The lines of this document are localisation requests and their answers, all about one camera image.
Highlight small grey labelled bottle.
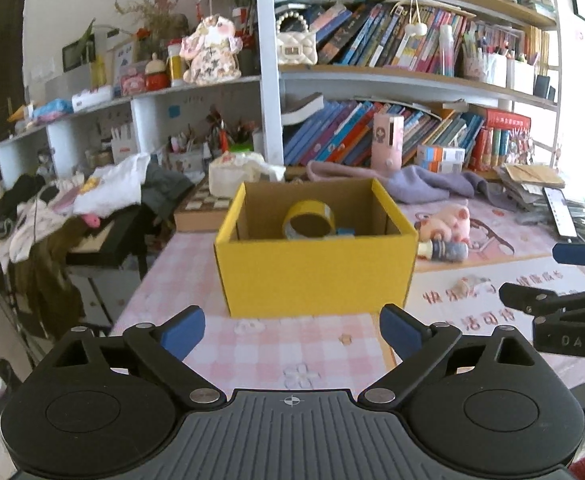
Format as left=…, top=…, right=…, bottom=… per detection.
left=417, top=240, right=469, bottom=263

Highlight blue plastic clip toy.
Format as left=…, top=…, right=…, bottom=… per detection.
left=334, top=228, right=355, bottom=237

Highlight pink plush paw toy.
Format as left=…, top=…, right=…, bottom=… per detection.
left=417, top=204, right=471, bottom=244

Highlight yellow tape roll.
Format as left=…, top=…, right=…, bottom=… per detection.
left=283, top=200, right=336, bottom=240

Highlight smartphone with lit screen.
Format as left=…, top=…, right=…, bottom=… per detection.
left=543, top=188, right=577, bottom=240

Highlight stack of papers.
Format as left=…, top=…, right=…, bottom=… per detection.
left=498, top=170, right=585, bottom=237

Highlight brown paper envelope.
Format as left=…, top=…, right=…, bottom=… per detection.
left=503, top=164, right=565, bottom=188

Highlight yellow cardboard box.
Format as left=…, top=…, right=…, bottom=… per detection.
left=214, top=179, right=419, bottom=318

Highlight pink cartoon table mat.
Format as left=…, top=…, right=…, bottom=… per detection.
left=114, top=200, right=585, bottom=393

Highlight chessboard box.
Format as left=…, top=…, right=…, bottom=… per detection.
left=173, top=179, right=232, bottom=233

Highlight red book set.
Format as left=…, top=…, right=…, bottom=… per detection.
left=469, top=105, right=531, bottom=171

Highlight pile of clothes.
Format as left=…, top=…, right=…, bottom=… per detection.
left=0, top=155, right=194, bottom=340

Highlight purple grey cloth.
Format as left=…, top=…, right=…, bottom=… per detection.
left=306, top=160, right=509, bottom=209

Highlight white tissue pack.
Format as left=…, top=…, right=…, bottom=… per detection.
left=208, top=152, right=286, bottom=198

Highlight orange white carton boxes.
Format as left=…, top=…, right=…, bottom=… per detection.
left=415, top=145, right=466, bottom=174

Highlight pink rectangular case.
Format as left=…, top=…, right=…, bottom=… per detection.
left=371, top=113, right=404, bottom=174

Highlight white bookshelf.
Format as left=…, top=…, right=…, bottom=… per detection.
left=0, top=0, right=561, bottom=186

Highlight floral plush doll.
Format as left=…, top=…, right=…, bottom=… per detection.
left=180, top=14, right=242, bottom=86

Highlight white pearl handbag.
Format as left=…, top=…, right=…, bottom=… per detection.
left=275, top=11, right=319, bottom=65

